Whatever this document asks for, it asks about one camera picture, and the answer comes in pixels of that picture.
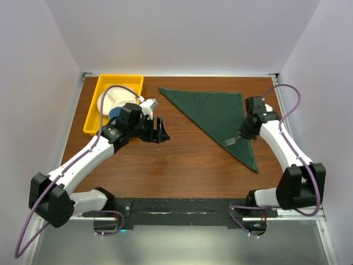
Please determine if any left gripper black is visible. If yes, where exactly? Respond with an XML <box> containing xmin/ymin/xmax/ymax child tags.
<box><xmin>129</xmin><ymin>114</ymin><xmax>169</xmax><ymax>143</ymax></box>

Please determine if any silver metal fork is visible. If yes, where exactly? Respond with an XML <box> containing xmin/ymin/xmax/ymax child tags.
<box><xmin>223</xmin><ymin>136</ymin><xmax>242</xmax><ymax>146</ymax></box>

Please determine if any dark green cloth napkin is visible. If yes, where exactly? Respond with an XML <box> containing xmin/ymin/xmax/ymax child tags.
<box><xmin>159</xmin><ymin>87</ymin><xmax>259</xmax><ymax>173</ymax></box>

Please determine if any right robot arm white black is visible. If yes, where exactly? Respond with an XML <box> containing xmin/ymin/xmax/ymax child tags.
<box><xmin>239</xmin><ymin>97</ymin><xmax>326</xmax><ymax>217</ymax></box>

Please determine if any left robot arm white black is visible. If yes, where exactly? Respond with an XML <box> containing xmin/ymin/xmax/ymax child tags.
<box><xmin>29</xmin><ymin>99</ymin><xmax>170</xmax><ymax>228</ymax></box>

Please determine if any blue plastic cup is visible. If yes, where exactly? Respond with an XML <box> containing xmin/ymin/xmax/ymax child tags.
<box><xmin>108</xmin><ymin>107</ymin><xmax>121</xmax><ymax>119</ymax></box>

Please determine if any yellow plastic bin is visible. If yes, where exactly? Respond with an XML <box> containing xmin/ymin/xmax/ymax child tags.
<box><xmin>83</xmin><ymin>74</ymin><xmax>143</xmax><ymax>136</ymax></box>

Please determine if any white divided plate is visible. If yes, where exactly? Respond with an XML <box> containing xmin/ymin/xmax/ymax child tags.
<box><xmin>97</xmin><ymin>87</ymin><xmax>137</xmax><ymax>116</ymax></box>

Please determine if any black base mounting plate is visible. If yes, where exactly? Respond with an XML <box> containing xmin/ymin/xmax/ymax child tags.
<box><xmin>82</xmin><ymin>197</ymin><xmax>278</xmax><ymax>237</ymax></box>

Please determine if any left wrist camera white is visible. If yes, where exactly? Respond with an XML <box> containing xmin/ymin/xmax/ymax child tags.
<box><xmin>140</xmin><ymin>98</ymin><xmax>158</xmax><ymax>120</ymax></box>

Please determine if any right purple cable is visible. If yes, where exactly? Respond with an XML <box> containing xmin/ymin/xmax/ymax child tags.
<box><xmin>228</xmin><ymin>84</ymin><xmax>321</xmax><ymax>235</ymax></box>

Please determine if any purple cable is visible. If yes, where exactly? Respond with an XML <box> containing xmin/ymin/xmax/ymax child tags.
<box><xmin>228</xmin><ymin>84</ymin><xmax>321</xmax><ymax>235</ymax></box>
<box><xmin>13</xmin><ymin>84</ymin><xmax>140</xmax><ymax>259</ymax></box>

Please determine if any aluminium table frame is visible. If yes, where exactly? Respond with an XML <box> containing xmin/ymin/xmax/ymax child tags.
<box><xmin>21</xmin><ymin>72</ymin><xmax>339</xmax><ymax>265</ymax></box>

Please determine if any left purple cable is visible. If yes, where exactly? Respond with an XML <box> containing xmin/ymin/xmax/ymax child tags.
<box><xmin>13</xmin><ymin>84</ymin><xmax>140</xmax><ymax>259</ymax></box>

